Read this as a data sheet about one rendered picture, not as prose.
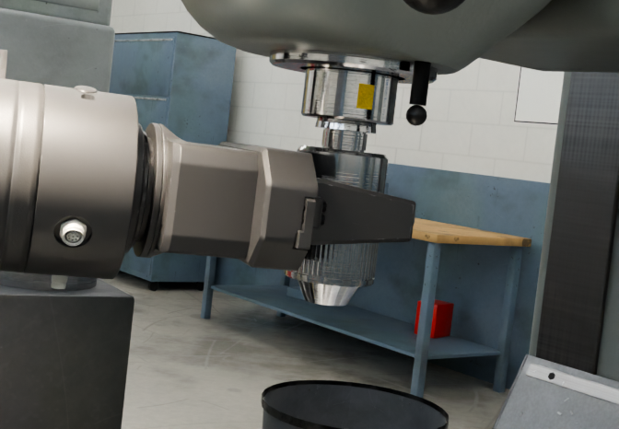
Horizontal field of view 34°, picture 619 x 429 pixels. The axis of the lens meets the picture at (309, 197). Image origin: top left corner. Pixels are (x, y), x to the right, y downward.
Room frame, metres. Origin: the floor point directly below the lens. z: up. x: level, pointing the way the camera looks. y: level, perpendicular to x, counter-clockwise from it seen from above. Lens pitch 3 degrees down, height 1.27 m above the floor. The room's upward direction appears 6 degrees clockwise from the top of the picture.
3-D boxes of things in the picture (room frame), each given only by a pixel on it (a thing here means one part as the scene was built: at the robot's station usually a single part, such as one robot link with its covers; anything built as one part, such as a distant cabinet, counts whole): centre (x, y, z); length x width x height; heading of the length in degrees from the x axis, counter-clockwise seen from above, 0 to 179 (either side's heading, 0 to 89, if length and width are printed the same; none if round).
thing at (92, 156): (0.48, 0.07, 1.23); 0.13 x 0.12 x 0.10; 18
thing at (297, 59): (0.51, -0.01, 1.31); 0.09 x 0.09 x 0.01
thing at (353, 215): (0.48, -0.02, 1.23); 0.06 x 0.02 x 0.03; 108
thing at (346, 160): (0.51, -0.01, 1.26); 0.05 x 0.05 x 0.01
